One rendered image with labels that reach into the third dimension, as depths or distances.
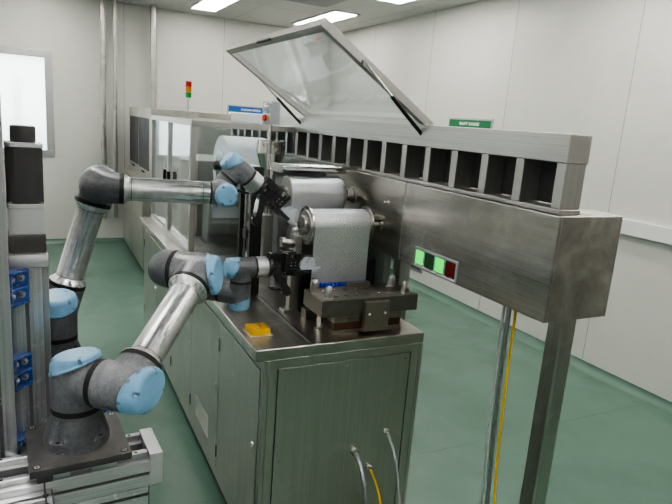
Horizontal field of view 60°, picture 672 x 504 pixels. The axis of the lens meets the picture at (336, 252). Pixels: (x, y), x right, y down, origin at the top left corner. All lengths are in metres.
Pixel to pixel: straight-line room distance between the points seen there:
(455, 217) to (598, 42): 2.97
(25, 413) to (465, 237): 1.38
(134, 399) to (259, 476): 0.81
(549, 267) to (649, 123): 2.80
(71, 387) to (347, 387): 0.99
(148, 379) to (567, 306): 1.13
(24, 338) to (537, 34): 4.39
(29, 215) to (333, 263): 1.08
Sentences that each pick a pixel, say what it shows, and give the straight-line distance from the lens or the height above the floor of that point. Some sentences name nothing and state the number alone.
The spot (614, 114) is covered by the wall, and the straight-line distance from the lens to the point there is 4.56.
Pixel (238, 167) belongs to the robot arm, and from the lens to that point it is 2.07.
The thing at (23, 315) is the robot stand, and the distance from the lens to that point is 1.71.
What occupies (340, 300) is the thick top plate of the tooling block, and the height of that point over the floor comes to 1.03.
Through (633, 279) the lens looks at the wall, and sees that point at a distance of 4.42.
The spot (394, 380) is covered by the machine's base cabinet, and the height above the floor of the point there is 0.72.
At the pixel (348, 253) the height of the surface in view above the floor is 1.15.
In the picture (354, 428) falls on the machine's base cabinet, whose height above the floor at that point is 0.55.
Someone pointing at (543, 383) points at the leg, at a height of 0.89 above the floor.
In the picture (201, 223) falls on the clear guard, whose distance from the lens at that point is 3.10.
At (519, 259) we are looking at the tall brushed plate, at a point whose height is 1.29.
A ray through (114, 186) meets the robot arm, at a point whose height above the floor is 1.40.
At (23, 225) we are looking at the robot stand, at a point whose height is 1.32.
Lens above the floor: 1.63
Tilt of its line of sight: 12 degrees down
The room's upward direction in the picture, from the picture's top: 4 degrees clockwise
